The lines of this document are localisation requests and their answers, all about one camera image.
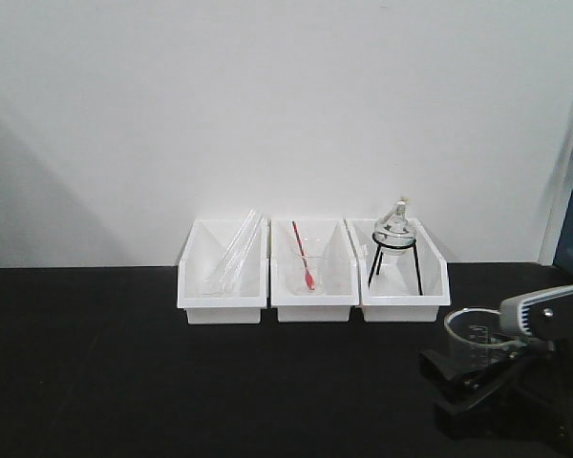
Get left white plastic bin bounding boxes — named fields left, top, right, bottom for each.
left=177, top=219, right=268, bottom=324

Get black metal tripod stand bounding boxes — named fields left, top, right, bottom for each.
left=367, top=232, right=423, bottom=296

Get small beaker in bin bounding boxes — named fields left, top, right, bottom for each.
left=288, top=238, right=327, bottom=295

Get clear glass beaker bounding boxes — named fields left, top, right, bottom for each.
left=444, top=307, right=522, bottom=373

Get glass alcohol lamp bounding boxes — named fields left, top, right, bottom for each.
left=372, top=197, right=415, bottom=249

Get middle white plastic bin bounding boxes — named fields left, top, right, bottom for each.
left=270, top=219, right=359, bottom=323

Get white plastic bin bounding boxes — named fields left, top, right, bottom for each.
left=270, top=219, right=359, bottom=323
left=345, top=218, right=451, bottom=323
left=177, top=219, right=268, bottom=324

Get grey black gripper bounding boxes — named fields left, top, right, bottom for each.
left=418, top=284, right=573, bottom=453

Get right white plastic bin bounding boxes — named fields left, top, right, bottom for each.
left=345, top=218, right=451, bottom=323

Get clear glass tubes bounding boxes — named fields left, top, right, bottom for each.
left=202, top=209, right=262, bottom=296

